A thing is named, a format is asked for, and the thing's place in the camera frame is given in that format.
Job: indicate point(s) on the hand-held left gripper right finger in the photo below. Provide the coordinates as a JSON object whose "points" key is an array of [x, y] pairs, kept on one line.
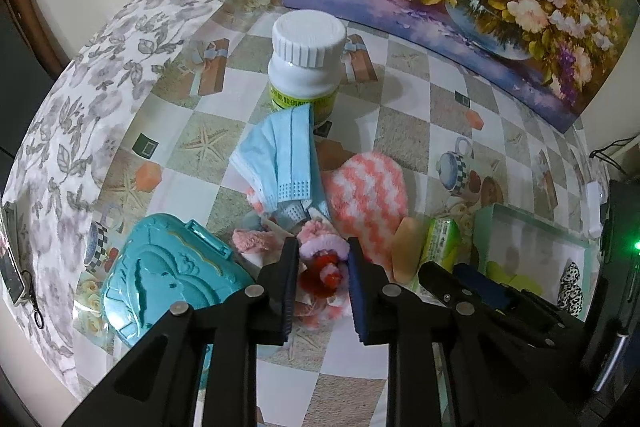
{"points": [[360, 297]]}

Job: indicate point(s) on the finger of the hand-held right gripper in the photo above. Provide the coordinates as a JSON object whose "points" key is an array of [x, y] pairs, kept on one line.
{"points": [[482, 282], [440, 279]]}

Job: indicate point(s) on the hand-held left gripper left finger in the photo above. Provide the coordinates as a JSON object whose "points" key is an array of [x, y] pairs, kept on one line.
{"points": [[290, 297]]}

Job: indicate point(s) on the white green tissue pack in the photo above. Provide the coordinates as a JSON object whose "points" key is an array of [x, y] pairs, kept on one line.
{"points": [[440, 242]]}

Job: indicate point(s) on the green cloth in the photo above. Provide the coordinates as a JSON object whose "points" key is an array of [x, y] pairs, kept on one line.
{"points": [[520, 279]]}

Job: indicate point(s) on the round beige puff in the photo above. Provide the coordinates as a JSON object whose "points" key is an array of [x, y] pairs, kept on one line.
{"points": [[406, 247]]}

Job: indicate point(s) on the black white spotted scrunchie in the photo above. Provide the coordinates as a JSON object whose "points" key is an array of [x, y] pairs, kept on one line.
{"points": [[570, 292]]}

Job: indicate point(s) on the green rimmed white tray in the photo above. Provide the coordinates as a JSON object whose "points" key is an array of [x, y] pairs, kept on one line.
{"points": [[525, 242]]}

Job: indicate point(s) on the floral fabric scrunchie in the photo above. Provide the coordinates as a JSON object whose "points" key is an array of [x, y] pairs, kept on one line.
{"points": [[250, 241]]}

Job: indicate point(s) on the pink fluffy scrunchie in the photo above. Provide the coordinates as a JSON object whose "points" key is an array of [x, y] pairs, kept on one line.
{"points": [[320, 234]]}

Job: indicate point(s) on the pink white striped cloth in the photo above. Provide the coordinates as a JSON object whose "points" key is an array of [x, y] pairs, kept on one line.
{"points": [[365, 197]]}

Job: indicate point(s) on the blue face mask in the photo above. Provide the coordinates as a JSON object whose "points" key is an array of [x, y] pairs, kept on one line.
{"points": [[280, 157]]}

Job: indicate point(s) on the teal plastic case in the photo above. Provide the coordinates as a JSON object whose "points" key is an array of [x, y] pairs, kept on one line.
{"points": [[150, 277]]}

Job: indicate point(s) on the white pill bottle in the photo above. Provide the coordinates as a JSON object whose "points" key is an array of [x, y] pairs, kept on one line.
{"points": [[300, 77]]}

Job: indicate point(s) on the smartphone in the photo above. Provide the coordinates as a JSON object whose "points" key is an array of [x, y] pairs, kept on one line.
{"points": [[10, 267]]}

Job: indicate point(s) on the grey floral tablecloth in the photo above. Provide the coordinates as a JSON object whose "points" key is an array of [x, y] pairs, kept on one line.
{"points": [[75, 107]]}

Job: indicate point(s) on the dark door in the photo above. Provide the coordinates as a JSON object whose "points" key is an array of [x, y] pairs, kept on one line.
{"points": [[15, 57]]}

